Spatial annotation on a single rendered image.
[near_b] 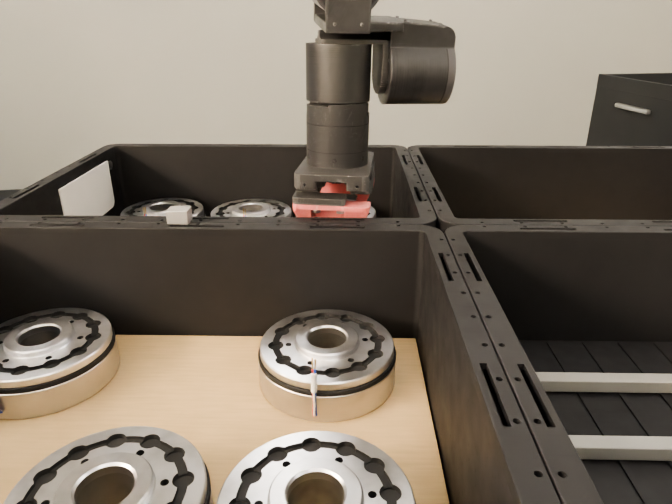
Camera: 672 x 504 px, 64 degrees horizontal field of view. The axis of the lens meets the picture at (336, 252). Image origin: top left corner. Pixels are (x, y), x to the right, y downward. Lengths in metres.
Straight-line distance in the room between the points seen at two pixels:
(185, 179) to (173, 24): 2.79
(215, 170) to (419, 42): 0.36
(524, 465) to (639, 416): 0.23
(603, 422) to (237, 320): 0.29
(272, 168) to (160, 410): 0.41
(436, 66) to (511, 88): 3.45
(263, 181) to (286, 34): 2.80
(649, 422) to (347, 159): 0.31
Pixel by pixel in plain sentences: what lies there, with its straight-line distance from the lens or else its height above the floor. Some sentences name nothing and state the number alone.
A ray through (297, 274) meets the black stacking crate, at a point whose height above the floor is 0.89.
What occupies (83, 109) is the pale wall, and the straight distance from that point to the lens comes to 3.67.
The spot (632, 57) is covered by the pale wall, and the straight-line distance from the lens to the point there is 4.36.
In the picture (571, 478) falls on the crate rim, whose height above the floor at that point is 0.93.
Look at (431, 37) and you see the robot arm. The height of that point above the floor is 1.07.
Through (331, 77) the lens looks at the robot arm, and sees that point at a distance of 0.47.
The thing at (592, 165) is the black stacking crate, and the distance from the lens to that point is 0.80.
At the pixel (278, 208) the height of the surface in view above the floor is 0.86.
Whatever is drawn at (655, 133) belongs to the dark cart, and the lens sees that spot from 1.96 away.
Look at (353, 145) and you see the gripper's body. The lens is 0.49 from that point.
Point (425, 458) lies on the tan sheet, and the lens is 0.37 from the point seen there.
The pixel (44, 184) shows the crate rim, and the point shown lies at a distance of 0.63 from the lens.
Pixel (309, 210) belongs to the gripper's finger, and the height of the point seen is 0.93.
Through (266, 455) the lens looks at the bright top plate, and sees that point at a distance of 0.33.
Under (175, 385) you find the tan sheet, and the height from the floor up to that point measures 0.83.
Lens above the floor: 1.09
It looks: 24 degrees down
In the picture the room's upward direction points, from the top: straight up
